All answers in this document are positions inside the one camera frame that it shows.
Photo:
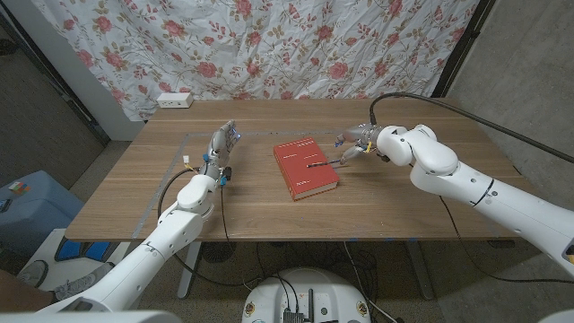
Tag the black door frame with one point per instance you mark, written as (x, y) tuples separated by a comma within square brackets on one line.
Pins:
[(58, 85)]

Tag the red notebook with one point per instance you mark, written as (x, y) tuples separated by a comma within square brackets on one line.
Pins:
[(305, 168)]

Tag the white power strip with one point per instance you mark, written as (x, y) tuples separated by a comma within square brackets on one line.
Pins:
[(175, 100)]

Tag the black backdrop stand pole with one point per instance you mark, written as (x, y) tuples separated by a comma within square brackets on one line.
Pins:
[(462, 45)]

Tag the rubik's cube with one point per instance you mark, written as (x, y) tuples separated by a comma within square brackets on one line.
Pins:
[(19, 187)]

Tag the white pillar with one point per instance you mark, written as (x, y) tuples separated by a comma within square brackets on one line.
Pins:
[(76, 76)]

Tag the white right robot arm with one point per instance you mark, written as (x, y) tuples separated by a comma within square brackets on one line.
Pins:
[(471, 188)]

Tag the white floor board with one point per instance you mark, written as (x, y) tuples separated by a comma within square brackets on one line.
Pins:
[(42, 247)]

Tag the grey sneaker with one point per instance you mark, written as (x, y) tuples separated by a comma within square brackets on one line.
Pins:
[(83, 282), (33, 273)]

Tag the blue and black floor item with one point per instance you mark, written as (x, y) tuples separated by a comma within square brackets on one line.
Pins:
[(80, 251)]

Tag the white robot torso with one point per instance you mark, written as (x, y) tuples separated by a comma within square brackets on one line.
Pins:
[(89, 317)]

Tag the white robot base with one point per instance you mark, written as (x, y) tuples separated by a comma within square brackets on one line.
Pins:
[(305, 291)]

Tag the blue storage box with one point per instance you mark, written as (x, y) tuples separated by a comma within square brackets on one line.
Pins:
[(36, 211)]

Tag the grey tape outline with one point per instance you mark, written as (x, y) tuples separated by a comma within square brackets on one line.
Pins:
[(154, 197)]

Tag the floral rose backdrop cloth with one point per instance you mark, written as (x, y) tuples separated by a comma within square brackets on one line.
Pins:
[(269, 45)]

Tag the white table leg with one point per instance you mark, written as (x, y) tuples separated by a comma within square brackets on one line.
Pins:
[(188, 273), (421, 273)]

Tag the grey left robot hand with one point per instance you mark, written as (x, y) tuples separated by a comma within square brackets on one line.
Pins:
[(220, 148)]

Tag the person's brown trouser leg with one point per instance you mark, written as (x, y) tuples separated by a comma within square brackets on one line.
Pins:
[(22, 294)]

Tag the black mechanical pencil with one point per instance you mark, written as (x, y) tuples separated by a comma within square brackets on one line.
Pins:
[(323, 163)]

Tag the black round floor fan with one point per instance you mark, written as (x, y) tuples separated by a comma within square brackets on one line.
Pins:
[(217, 252)]

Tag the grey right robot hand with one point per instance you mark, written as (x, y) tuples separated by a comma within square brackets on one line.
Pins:
[(363, 134)]

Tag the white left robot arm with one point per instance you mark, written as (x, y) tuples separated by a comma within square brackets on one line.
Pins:
[(170, 233)]

